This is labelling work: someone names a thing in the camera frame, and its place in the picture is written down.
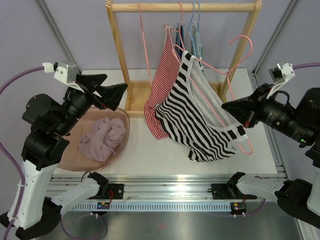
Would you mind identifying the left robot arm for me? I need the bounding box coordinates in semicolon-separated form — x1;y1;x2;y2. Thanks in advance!
0;74;128;240

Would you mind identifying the pink wire hanger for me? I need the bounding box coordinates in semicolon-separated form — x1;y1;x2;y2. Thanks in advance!
137;3;153;87
171;35;254;155
164;1;184;56

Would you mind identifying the wooden clothes rack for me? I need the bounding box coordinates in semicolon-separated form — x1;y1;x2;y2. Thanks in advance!
105;0;262;119

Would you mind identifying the pink tank top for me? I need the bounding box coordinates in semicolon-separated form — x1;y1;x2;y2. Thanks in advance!
78;117;127;162

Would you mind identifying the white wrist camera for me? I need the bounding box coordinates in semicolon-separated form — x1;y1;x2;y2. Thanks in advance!
42;61;85;93
266;63;296;99

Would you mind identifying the pink plastic basin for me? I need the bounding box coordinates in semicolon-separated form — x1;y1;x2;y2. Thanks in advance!
58;107;130;171

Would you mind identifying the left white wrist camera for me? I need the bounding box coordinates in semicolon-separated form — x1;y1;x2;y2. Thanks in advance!
42;61;85;93

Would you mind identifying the blue tank top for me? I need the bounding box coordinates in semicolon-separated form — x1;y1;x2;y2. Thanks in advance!
174;24;185;58

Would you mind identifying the black white striped tank top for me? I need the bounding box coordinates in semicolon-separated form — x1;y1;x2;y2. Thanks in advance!
155;51;248;162

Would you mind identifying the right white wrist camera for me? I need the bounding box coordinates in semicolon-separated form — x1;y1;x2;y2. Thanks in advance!
266;63;296;99

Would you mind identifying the green white striped tank top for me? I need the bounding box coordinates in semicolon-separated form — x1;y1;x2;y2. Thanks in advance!
189;21;203;61

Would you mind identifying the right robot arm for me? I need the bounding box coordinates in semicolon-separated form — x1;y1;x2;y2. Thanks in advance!
222;83;320;228

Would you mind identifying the aluminium mounting rail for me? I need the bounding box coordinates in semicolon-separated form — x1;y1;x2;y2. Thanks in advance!
46;172;286;202

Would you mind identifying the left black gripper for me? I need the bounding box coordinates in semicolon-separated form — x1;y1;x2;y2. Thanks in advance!
56;73;128;135

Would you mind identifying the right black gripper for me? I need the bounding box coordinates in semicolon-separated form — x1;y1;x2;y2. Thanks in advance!
222;82;315;144

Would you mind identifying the white slotted cable duct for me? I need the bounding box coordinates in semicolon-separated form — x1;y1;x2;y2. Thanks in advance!
72;201;231;212

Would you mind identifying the red white striped tank top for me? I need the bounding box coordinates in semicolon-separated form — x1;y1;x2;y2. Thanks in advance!
143;26;180;140

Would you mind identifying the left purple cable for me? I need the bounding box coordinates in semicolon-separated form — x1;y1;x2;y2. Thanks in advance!
0;65;46;240

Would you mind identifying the blue wire hanger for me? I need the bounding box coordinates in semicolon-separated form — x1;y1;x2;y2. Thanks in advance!
196;1;201;32
187;2;196;32

